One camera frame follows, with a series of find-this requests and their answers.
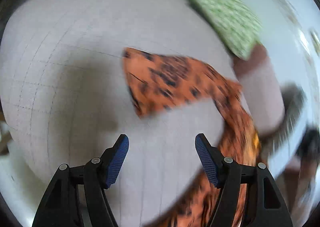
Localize orange black floral garment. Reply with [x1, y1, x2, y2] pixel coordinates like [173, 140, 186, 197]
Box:
[123, 48, 260, 226]

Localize light blue pillow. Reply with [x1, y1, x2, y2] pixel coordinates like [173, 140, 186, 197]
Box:
[260, 84, 306, 160]

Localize pink quilted bed cover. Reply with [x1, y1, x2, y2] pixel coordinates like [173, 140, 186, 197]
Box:
[1, 0, 236, 226]

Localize pink bolster pillow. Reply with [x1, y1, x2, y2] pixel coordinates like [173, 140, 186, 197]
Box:
[233, 44, 285, 137]

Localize green patterned pillow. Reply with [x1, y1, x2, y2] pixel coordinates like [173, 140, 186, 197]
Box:
[188, 0, 262, 60]

